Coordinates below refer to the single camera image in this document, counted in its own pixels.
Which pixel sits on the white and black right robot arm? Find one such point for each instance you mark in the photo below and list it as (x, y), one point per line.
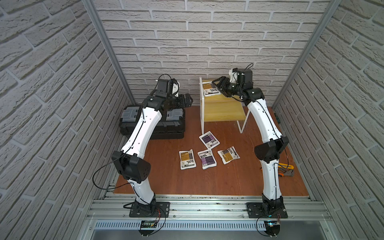
(274, 143)

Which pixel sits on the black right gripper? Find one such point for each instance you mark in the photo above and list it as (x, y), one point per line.
(223, 80)

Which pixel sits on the yellow utility knife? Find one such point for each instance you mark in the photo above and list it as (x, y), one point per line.
(286, 166)

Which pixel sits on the purple coffee bag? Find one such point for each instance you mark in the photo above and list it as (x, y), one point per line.
(209, 140)
(207, 158)

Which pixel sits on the left controller board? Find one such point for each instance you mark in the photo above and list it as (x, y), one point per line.
(148, 227)

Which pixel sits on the right controller board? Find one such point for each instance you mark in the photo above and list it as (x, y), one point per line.
(272, 228)

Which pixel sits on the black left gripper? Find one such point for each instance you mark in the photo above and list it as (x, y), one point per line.
(183, 100)

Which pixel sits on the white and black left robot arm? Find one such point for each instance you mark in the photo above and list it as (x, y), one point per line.
(129, 161)

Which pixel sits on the white frame wooden two-tier shelf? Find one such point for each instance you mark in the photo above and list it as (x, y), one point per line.
(217, 108)

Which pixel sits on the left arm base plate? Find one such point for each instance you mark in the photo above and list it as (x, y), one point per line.
(159, 209)

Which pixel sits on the aluminium rail frame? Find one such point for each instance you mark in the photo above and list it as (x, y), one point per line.
(204, 213)

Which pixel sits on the purple coffee bag lower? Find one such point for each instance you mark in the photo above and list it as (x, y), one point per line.
(207, 158)

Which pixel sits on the controller board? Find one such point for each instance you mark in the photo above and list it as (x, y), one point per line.
(272, 228)
(148, 227)

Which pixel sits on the yellow coffee bag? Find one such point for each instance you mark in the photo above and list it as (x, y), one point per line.
(209, 89)
(228, 155)
(187, 159)

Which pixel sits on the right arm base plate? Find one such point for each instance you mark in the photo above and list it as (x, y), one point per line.
(263, 210)

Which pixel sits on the orange handled pliers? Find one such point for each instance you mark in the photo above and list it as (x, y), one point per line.
(285, 172)

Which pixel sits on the purple coffee bag upper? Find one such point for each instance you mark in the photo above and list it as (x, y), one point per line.
(209, 140)

